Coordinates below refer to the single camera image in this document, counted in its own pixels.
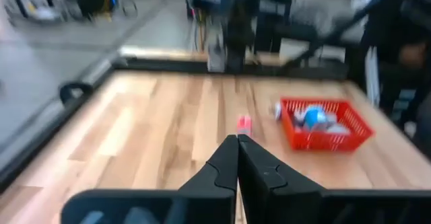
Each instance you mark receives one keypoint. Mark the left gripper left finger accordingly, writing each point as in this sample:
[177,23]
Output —
[219,173]

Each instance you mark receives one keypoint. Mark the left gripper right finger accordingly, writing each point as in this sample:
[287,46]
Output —
[259,173]

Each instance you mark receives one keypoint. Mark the white adapter box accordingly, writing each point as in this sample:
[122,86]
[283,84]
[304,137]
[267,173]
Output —
[336,128]

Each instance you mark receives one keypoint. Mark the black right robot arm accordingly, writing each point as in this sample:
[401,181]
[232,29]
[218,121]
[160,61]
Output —
[235,35]

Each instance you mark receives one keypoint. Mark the red plastic basket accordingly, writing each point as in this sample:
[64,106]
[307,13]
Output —
[320,143]

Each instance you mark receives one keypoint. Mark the person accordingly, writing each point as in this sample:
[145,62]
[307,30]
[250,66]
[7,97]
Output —
[397,22]

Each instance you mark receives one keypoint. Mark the black frame clamp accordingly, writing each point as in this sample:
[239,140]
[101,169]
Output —
[64,94]

